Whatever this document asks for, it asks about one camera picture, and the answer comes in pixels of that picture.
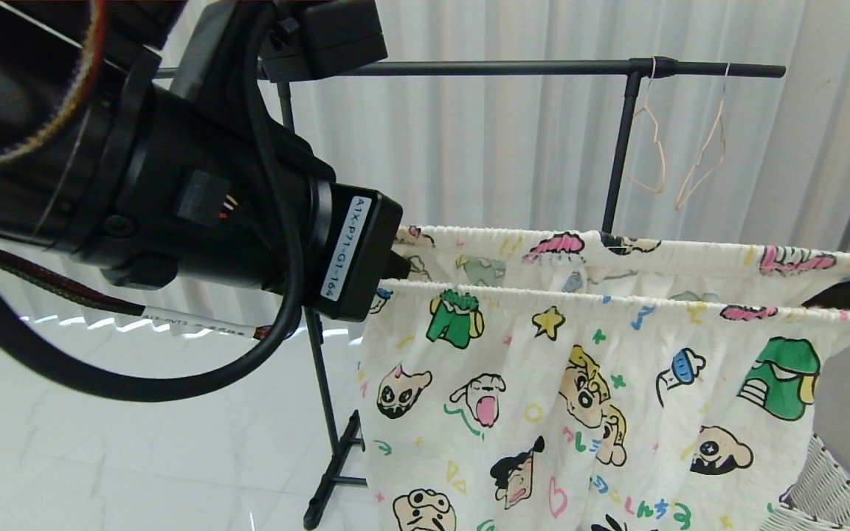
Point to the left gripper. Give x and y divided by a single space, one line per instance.
211 221

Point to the cream printed garment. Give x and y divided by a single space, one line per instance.
587 369

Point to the pink clothes hanger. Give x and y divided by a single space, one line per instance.
701 155
662 166

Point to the black clothes rack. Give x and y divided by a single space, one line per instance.
506 68

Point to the white laundry basket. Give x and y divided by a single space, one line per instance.
823 487

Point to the white curtain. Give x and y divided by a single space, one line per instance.
506 147

